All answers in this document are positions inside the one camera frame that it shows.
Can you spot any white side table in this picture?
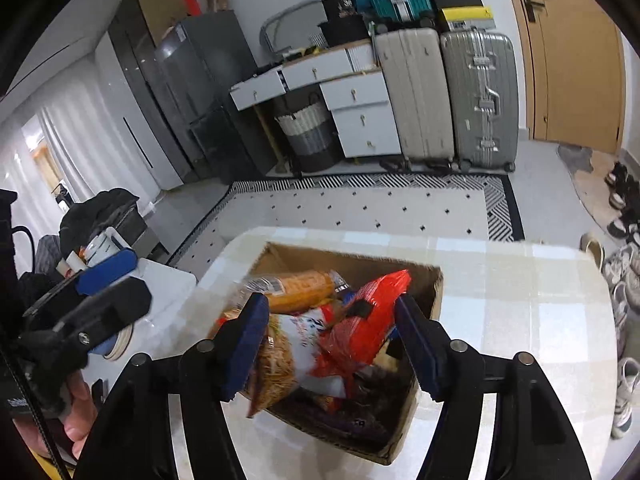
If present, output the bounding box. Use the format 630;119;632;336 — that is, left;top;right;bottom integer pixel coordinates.
127;257;198;331

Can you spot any beige suitcase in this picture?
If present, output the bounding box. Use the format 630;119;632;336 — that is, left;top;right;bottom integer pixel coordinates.
374;27;456;168

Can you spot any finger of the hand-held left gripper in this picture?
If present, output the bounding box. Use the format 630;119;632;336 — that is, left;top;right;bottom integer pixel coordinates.
52;277;152;358
22;249;138;313

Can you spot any brown cardboard box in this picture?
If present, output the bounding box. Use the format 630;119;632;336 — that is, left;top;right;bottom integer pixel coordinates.
205;241;445;466

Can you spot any yellow shoe box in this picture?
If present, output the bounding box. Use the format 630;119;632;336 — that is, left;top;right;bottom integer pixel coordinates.
439;6;497;33

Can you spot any white plastic jug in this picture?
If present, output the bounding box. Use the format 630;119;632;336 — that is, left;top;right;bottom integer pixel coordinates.
82;227;133;266

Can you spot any grey curved chair frame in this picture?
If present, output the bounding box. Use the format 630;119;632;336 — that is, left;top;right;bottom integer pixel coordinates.
260;0;326;56

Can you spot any black labelled bag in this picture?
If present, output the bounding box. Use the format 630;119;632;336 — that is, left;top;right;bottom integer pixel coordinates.
320;0;358;21

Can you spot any wooden door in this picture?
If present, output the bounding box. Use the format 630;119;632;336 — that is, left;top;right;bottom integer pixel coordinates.
500;0;627;153

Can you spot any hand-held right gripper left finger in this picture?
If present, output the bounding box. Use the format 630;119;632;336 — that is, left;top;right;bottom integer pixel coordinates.
74;292;271;480

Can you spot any pile of white black sneakers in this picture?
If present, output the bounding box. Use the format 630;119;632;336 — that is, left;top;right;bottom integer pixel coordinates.
580;160;640;441

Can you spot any red cone chip packet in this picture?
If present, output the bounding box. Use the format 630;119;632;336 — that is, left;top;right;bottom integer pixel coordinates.
305;270;413;398

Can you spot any white desk with drawers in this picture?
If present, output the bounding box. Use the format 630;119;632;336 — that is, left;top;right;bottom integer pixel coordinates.
230;40;403;161

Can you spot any white curtain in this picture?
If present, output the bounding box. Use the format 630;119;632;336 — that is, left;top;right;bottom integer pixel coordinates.
0;95;101;241

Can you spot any black white patterned rug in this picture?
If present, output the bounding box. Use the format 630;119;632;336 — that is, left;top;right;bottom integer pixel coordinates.
167;172;526;281

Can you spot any silver suitcase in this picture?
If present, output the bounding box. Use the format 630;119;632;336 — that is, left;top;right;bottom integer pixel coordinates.
440;29;520;171

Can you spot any woven laundry basket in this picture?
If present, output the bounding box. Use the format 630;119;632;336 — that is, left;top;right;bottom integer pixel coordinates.
274;94;343;173

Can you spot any orange biscuit packet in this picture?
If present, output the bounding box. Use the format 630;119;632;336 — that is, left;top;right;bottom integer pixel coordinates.
235;269;346;313

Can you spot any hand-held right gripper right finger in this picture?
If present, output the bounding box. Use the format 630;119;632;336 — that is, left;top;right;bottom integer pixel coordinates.
394;294;593;480

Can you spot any flat brown cardboard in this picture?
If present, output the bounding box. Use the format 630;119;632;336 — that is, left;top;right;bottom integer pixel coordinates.
132;0;186;46

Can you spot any person's left hand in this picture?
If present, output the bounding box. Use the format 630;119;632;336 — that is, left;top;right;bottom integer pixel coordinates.
12;372;98;461

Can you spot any black tall cabinet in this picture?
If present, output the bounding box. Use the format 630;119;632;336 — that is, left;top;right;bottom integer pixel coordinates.
107;0;201;181

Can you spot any grey refrigerator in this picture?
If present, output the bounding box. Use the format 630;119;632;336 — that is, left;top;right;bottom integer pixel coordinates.
154;10;278;181

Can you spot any beige grey doormat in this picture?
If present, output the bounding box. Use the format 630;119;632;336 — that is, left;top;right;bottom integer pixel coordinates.
557;142;628;221

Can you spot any white orange noodle snack packet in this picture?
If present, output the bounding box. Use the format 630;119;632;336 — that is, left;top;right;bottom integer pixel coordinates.
245;307;331;418

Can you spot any black jacket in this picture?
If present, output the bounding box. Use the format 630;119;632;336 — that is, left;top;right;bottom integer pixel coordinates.
59;187;148;256

